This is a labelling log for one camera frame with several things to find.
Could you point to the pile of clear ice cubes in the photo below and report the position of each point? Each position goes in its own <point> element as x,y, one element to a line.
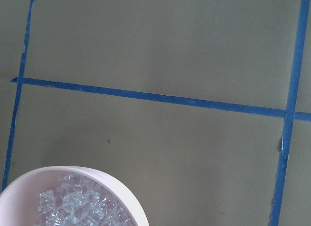
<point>80,201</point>

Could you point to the pink bowl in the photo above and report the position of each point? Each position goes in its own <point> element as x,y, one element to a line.
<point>19,201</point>

